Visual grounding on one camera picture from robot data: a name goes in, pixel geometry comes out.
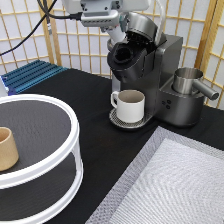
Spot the tan wooden cup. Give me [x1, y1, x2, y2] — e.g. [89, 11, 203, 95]
[0, 127, 19, 171]

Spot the white two-tier round shelf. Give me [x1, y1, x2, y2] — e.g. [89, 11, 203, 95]
[0, 94, 83, 224]

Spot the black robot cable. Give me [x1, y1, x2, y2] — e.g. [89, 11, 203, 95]
[0, 0, 83, 58]

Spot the white ceramic mug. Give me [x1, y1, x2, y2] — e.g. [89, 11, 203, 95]
[110, 90, 145, 123]

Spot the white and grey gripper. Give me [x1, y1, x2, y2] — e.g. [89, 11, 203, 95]
[62, 0, 150, 44]

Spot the grey woven placemat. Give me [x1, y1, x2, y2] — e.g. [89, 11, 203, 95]
[85, 127, 224, 224]

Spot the blue ribbed metal block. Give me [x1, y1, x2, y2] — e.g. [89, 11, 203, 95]
[2, 60, 66, 95]

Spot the wooden shoji folding screen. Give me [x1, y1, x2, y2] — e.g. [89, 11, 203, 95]
[0, 0, 224, 110]

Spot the steel milk frother jug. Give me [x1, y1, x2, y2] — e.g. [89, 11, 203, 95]
[173, 67, 219, 100]

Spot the dark grey pod coffee machine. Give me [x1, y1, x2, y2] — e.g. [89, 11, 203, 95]
[107, 11, 204, 130]

